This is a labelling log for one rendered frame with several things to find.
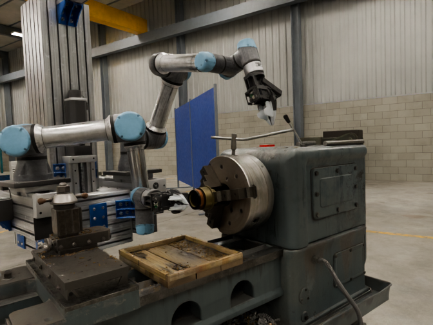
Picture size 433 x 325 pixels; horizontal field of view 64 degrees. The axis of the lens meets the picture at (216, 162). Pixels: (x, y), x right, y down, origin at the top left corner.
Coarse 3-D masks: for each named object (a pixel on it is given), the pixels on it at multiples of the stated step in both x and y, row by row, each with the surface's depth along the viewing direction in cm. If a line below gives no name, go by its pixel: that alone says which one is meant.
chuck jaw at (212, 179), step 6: (204, 168) 139; (210, 168) 141; (204, 174) 140; (210, 174) 139; (204, 180) 137; (210, 180) 137; (216, 180) 138; (210, 186) 134; (216, 186) 136; (222, 186) 139
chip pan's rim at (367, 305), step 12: (372, 288) 170; (384, 288) 158; (372, 300) 153; (384, 300) 160; (336, 312) 149; (348, 312) 141; (312, 324) 138; (324, 324) 130; (336, 324) 136; (348, 324) 141
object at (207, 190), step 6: (204, 186) 132; (192, 192) 129; (198, 192) 127; (204, 192) 128; (210, 192) 129; (192, 198) 132; (198, 198) 126; (204, 198) 127; (210, 198) 128; (192, 204) 130; (198, 204) 126; (204, 204) 128; (210, 204) 129
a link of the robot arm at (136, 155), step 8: (144, 136) 155; (128, 144) 151; (136, 144) 151; (144, 144) 154; (128, 152) 153; (136, 152) 152; (128, 160) 154; (136, 160) 152; (144, 160) 155; (136, 168) 153; (144, 168) 154; (136, 176) 153; (144, 176) 154; (136, 184) 153; (144, 184) 154
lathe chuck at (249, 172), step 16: (224, 160) 136; (240, 160) 133; (224, 176) 136; (240, 176) 129; (256, 176) 130; (256, 192) 127; (224, 208) 138; (240, 208) 131; (256, 208) 128; (224, 224) 138; (240, 224) 131; (256, 224) 134
